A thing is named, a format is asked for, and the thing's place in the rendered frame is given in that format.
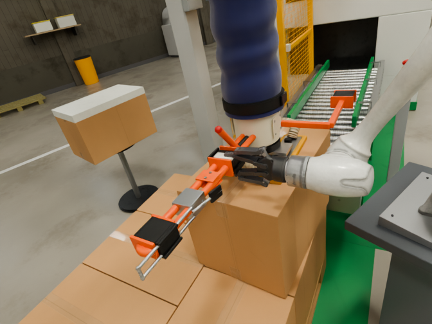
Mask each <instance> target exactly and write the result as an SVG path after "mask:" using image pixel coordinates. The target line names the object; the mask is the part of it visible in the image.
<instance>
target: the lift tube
mask: <svg viewBox="0 0 432 324"><path fill-rule="evenodd" d="M209 3H210V28H211V33H212V35H213V38H214V39H215V42H216V43H217V49H216V60H217V63H218V65H219V67H220V70H221V79H220V84H221V91H222V96H223V99H224V100H225V101H226V102H228V103H230V104H250V103H255V102H261V101H263V100H267V99H270V98H272V97H274V96H276V95H277V94H278V93H280V91H281V88H282V70H281V66H280V62H279V60H278V57H277V51H278V45H279V35H278V32H277V29H276V27H275V19H276V13H277V1H276V0H209ZM284 105H285V104H284ZM284 105H281V106H279V107H278V108H276V109H274V110H272V111H269V112H265V113H262V114H256V115H250V116H237V115H232V114H229V113H227V112H226V111H225V114H226V116H228V117H230V118H233V119H237V120H253V119H258V118H263V117H266V116H270V115H272V114H275V113H277V112H279V111H280V110H282V109H283V108H284Z"/></svg>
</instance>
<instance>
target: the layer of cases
mask: <svg viewBox="0 0 432 324"><path fill-rule="evenodd" d="M189 178H191V176H190V175H183V174H174V175H173V176H172V177H171V178H170V179H169V180H168V181H167V182H165V183H164V184H163V185H162V186H161V187H160V188H159V189H158V190H157V191H156V192H155V193H154V194H153V195H152V196H151V197H150V198H148V199H147V200H146V201H145V202H144V203H143V204H142V205H141V206H140V207H139V208H138V209H137V211H135V212H134V213H133V214H132V215H131V216H130V217H129V218H128V219H127V220H126V221H125V222H124V223H123V224H122V225H121V226H120V227H119V228H117V229H116V230H115V231H114V232H113V233H112V234H111V235H110V236H109V237H108V238H107V239H106V240H105V241H104V242H103V243H102V244H100V245H99V246H98V247H97V248H96V249H95V250H94V251H93V252H92V253H91V254H90V255H89V256H88V257H87V258H86V259H85V260H84V261H83V262H82V263H83V264H80V265H79V266H78V267H77V268H76V269H75V270H74V271H73V272H72V273H71V274H69V275H68V276H67V277H66V278H65V279H64V280H63V281H62V282H61V283H60V284H59V285H58V286H57V287H56V288H55V289H54V290H52V291H51V292H50V293H49V294H48V295H47V297H45V299H43V300H42V301H41V302H40V303H39V304H38V305H37V306H36V307H35V308H34V309H33V310H32V311H31V312H30V313H29V314H28V315H27V316H26V317H25V318H24V319H22V320H21V321H20V322H19V323H18V324H306V323H307V319H308V316H309V311H310V309H311V304H312V300H313V297H314V292H315V290H316V285H317V282H318V278H319V275H320V270H321V266H322V263H323V259H324V256H325V251H326V210H327V207H326V208H325V211H324V213H323V215H322V218H321V220H320V222H319V224H318V227H317V229H316V231H315V234H314V236H313V238H312V240H311V242H310V245H309V248H308V250H307V252H306V254H305V256H304V258H303V261H302V263H301V266H300V268H299V270H298V272H297V274H296V277H295V279H294V282H293V283H292V286H291V288H290V291H289V293H288V295H287V297H286V299H285V298H282V297H280V296H277V295H275V294H273V293H270V292H268V291H265V290H263V289H261V288H259V287H256V286H254V285H251V284H249V283H247V282H244V281H242V280H239V279H238V278H235V277H232V276H230V275H228V274H226V273H223V272H221V271H218V270H216V269H214V268H211V267H209V266H207V265H204V264H202V263H200V262H199V260H198V258H197V253H196V251H195V248H194V244H193V241H192V238H191V235H190V232H189V229H188V227H187V228H186V229H185V230H184V232H183V233H182V234H181V236H182V238H183V239H182V241H180V243H179V244H178V245H177V247H176V248H175V249H174V250H173V252H171V254H170V255H169V256H168V258H167V259H166V260H165V259H164V258H162V259H161V260H160V261H159V262H158V263H157V264H156V266H155V267H154V268H153V269H152V270H151V272H150V273H149V274H148V275H147V276H146V278H145V280H144V281H141V280H140V276H139V274H138V272H137V271H136V270H135V268H136V266H138V265H139V264H140V263H141V262H142V261H143V260H144V258H145V257H142V256H139V255H138V254H137V252H136V250H135V249H134V246H133V244H132V242H131V240H130V238H129V237H130V236H131V235H133V236H134V234H135V233H136V232H137V231H138V230H139V229H140V228H141V227H142V226H143V225H144V224H145V223H146V222H147V221H148V220H149V219H150V218H151V215H152V214H155V215H159V216H163V215H164V214H165V213H166V212H167V211H168V210H169V209H170V208H171V207H172V202H173V200H174V199H175V198H176V197H177V196H178V194H177V190H178V189H179V188H180V187H181V186H182V185H183V184H184V183H185V182H187V180H189Z"/></svg>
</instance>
